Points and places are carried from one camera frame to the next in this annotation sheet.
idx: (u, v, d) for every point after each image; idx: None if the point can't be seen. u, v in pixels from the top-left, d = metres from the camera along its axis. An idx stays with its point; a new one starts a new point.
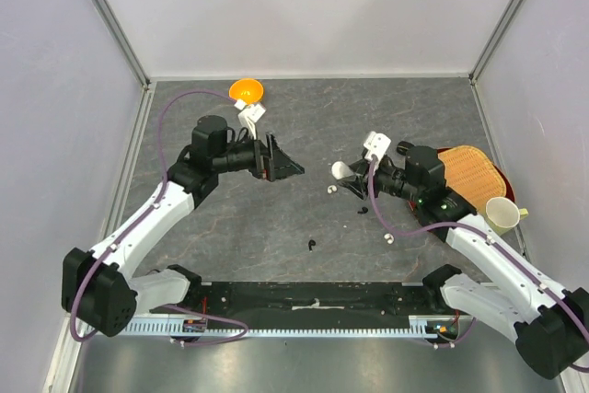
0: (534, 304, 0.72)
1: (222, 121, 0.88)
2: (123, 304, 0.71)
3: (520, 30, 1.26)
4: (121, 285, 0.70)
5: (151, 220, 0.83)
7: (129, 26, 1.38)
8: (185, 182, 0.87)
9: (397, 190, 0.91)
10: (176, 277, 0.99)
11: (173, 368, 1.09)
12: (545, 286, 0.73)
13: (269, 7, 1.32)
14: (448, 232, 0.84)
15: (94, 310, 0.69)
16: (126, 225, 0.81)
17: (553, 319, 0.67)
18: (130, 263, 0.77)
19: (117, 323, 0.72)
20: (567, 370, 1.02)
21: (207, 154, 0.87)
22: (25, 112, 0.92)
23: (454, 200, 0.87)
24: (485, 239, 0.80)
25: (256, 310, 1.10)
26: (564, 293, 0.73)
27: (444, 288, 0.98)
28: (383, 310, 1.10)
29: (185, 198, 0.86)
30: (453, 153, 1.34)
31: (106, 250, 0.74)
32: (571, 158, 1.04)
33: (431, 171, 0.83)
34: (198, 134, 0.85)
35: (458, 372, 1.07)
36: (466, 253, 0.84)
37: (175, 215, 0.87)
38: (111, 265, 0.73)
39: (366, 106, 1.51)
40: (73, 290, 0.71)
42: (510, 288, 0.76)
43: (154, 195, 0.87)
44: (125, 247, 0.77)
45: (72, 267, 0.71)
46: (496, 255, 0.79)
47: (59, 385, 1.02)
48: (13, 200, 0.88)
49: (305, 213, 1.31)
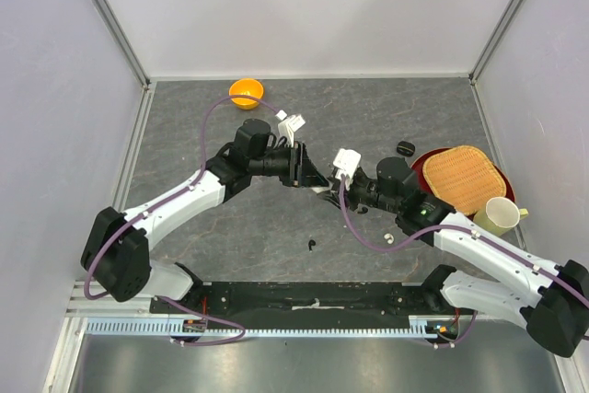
0: (532, 287, 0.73)
1: (268, 126, 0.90)
2: (138, 272, 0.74)
3: (520, 31, 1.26)
4: (143, 251, 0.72)
5: (183, 200, 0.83)
7: (129, 26, 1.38)
8: (221, 177, 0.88)
9: (374, 202, 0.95)
10: (181, 273, 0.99)
11: (174, 368, 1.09)
12: (538, 267, 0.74)
13: (270, 7, 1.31)
14: (434, 236, 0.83)
15: (111, 271, 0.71)
16: (160, 197, 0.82)
17: (556, 300, 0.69)
18: (156, 233, 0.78)
19: (126, 290, 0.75)
20: (567, 370, 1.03)
21: (247, 153, 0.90)
22: (25, 112, 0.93)
23: (432, 202, 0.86)
24: (471, 235, 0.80)
25: (256, 310, 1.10)
26: (556, 269, 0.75)
27: (444, 289, 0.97)
28: (383, 310, 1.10)
29: (218, 189, 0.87)
30: (453, 153, 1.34)
31: (138, 214, 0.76)
32: (571, 158, 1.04)
33: (405, 181, 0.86)
34: (242, 134, 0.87)
35: (459, 372, 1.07)
36: (456, 253, 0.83)
37: (205, 203, 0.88)
38: (139, 228, 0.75)
39: (366, 106, 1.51)
40: (96, 246, 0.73)
42: (505, 276, 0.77)
43: (190, 178, 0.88)
44: (155, 217, 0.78)
45: (102, 223, 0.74)
46: (485, 248, 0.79)
47: (60, 385, 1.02)
48: (13, 199, 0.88)
49: (306, 213, 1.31)
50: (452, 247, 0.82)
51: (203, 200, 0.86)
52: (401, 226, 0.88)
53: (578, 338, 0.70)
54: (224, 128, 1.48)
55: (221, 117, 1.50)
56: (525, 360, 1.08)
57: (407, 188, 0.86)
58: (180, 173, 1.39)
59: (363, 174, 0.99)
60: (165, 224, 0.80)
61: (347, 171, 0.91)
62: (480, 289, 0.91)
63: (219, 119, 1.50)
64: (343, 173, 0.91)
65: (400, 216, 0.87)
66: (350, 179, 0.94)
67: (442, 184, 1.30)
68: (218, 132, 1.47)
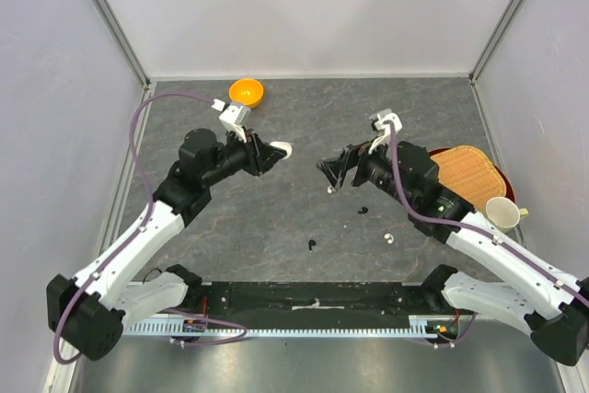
0: (553, 303, 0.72)
1: (208, 135, 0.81)
2: (107, 329, 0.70)
3: (520, 31, 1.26)
4: (103, 313, 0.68)
5: (137, 243, 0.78)
7: (129, 26, 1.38)
8: (179, 198, 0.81)
9: (383, 186, 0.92)
10: (170, 283, 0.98)
11: (174, 368, 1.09)
12: (561, 283, 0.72)
13: (269, 7, 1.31)
14: (449, 236, 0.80)
15: (78, 335, 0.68)
16: (112, 248, 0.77)
17: (574, 316, 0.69)
18: (115, 289, 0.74)
19: (102, 348, 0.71)
20: (567, 371, 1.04)
21: (195, 172, 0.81)
22: (25, 111, 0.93)
23: (448, 198, 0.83)
24: (491, 240, 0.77)
25: (257, 310, 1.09)
26: (578, 283, 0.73)
27: (444, 291, 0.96)
28: (384, 310, 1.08)
29: (174, 219, 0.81)
30: (452, 153, 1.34)
31: (88, 279, 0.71)
32: (571, 159, 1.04)
33: (425, 175, 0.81)
34: (184, 155, 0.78)
35: (459, 372, 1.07)
36: (471, 255, 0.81)
37: (163, 236, 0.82)
38: (94, 293, 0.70)
39: (366, 106, 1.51)
40: (56, 315, 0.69)
42: (523, 285, 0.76)
43: (140, 215, 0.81)
44: (109, 274, 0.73)
45: (53, 293, 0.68)
46: (503, 254, 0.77)
47: (60, 385, 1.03)
48: (13, 198, 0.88)
49: (305, 213, 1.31)
50: (467, 248, 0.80)
51: (159, 236, 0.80)
52: (414, 220, 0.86)
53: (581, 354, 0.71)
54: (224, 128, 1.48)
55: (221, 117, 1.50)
56: (525, 360, 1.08)
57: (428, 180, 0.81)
58: None
59: (384, 145, 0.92)
60: (122, 276, 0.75)
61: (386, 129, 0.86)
62: (482, 292, 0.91)
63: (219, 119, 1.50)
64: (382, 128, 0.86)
65: (413, 210, 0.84)
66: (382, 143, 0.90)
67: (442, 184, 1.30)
68: (218, 132, 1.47)
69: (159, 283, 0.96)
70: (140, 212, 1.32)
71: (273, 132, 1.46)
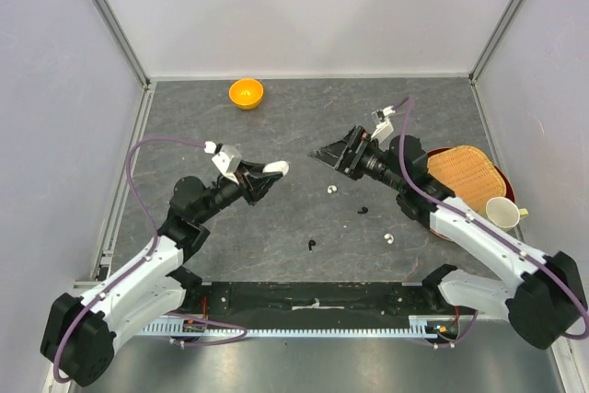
0: (516, 271, 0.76)
1: (195, 183, 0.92)
2: (99, 355, 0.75)
3: (520, 31, 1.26)
4: (102, 337, 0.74)
5: (143, 271, 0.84)
7: (129, 26, 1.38)
8: (177, 236, 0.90)
9: (379, 175, 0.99)
10: (167, 289, 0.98)
11: (174, 368, 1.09)
12: (525, 254, 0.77)
13: (270, 7, 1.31)
14: (431, 217, 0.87)
15: (73, 358, 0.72)
16: (119, 272, 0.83)
17: (536, 284, 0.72)
18: (116, 312, 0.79)
19: (91, 372, 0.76)
20: (567, 370, 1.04)
21: (189, 215, 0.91)
22: (25, 111, 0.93)
23: (434, 187, 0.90)
24: (465, 218, 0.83)
25: (257, 310, 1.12)
26: (544, 257, 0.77)
27: (442, 284, 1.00)
28: (383, 310, 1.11)
29: (177, 252, 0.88)
30: (452, 153, 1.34)
31: (95, 298, 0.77)
32: (571, 159, 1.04)
33: (414, 162, 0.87)
34: (175, 204, 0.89)
35: (459, 372, 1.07)
36: (449, 235, 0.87)
37: (164, 270, 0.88)
38: (98, 312, 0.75)
39: (366, 106, 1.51)
40: (54, 334, 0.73)
42: (492, 260, 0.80)
43: (146, 247, 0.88)
44: (114, 295, 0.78)
45: (59, 311, 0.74)
46: (477, 231, 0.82)
47: (59, 385, 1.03)
48: (13, 198, 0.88)
49: (305, 213, 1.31)
50: (445, 227, 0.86)
51: (163, 266, 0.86)
52: (401, 204, 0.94)
53: (555, 329, 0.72)
54: (224, 128, 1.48)
55: (221, 117, 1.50)
56: (525, 360, 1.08)
57: (416, 168, 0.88)
58: (180, 173, 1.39)
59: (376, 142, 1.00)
60: (125, 299, 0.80)
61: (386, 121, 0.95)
62: (474, 283, 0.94)
63: (219, 119, 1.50)
64: (385, 119, 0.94)
65: (401, 194, 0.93)
66: (379, 136, 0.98)
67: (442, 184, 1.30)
68: (218, 132, 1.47)
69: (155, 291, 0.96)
70: (140, 212, 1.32)
71: (273, 132, 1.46)
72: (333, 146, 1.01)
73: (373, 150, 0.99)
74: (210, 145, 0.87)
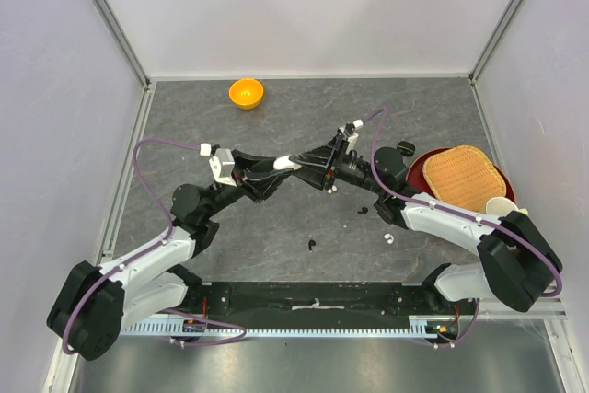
0: (477, 236, 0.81)
1: (192, 194, 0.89)
2: (109, 328, 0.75)
3: (520, 30, 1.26)
4: (116, 306, 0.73)
5: (156, 254, 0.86)
7: (129, 25, 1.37)
8: (190, 232, 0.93)
9: (359, 181, 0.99)
10: (171, 283, 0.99)
11: (174, 368, 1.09)
12: (480, 219, 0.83)
13: (270, 6, 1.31)
14: (402, 214, 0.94)
15: (83, 328, 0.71)
16: (136, 250, 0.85)
17: (494, 244, 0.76)
18: (132, 285, 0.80)
19: (97, 346, 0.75)
20: (564, 364, 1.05)
21: (193, 221, 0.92)
22: (24, 112, 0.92)
23: (409, 191, 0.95)
24: (429, 206, 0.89)
25: (256, 309, 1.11)
26: (500, 218, 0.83)
27: (438, 283, 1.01)
28: (383, 310, 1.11)
29: (189, 243, 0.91)
30: (453, 153, 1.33)
31: (114, 269, 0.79)
32: (571, 158, 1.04)
33: (398, 175, 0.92)
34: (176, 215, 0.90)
35: (460, 372, 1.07)
36: (423, 227, 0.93)
37: (174, 258, 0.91)
38: (115, 282, 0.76)
39: (366, 106, 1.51)
40: (67, 302, 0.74)
42: (458, 233, 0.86)
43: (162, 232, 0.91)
44: (132, 270, 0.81)
45: (75, 278, 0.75)
46: (439, 213, 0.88)
47: (59, 385, 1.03)
48: (12, 199, 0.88)
49: (305, 213, 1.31)
50: (418, 220, 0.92)
51: (175, 253, 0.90)
52: (379, 211, 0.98)
53: (528, 287, 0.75)
54: (223, 128, 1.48)
55: (221, 117, 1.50)
56: (525, 360, 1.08)
57: (398, 180, 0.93)
58: (180, 173, 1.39)
59: (354, 152, 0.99)
60: (140, 276, 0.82)
61: (355, 132, 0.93)
62: (461, 270, 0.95)
63: (219, 119, 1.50)
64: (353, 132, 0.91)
65: (380, 201, 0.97)
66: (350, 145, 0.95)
67: (443, 184, 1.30)
68: (218, 132, 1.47)
69: (159, 283, 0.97)
70: (140, 211, 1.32)
71: (273, 132, 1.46)
72: (316, 150, 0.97)
73: (352, 156, 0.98)
74: (204, 150, 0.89)
